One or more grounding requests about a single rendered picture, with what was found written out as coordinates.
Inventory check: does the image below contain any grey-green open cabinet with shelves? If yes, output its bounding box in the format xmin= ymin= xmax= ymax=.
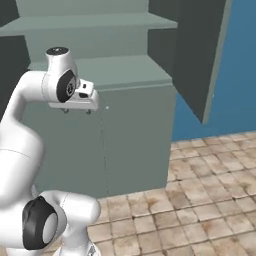
xmin=0 ymin=0 xmax=179 ymax=92

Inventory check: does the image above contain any dark grey open cabinet door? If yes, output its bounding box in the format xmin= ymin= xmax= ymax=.
xmin=147 ymin=0 xmax=234 ymax=125
xmin=0 ymin=0 xmax=32 ymax=122

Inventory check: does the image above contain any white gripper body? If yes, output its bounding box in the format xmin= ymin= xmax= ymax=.
xmin=48 ymin=89 xmax=100 ymax=112

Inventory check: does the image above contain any grey-green lower cabinet door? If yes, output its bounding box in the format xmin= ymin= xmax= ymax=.
xmin=23 ymin=99 xmax=110 ymax=200
xmin=98 ymin=83 xmax=178 ymax=198

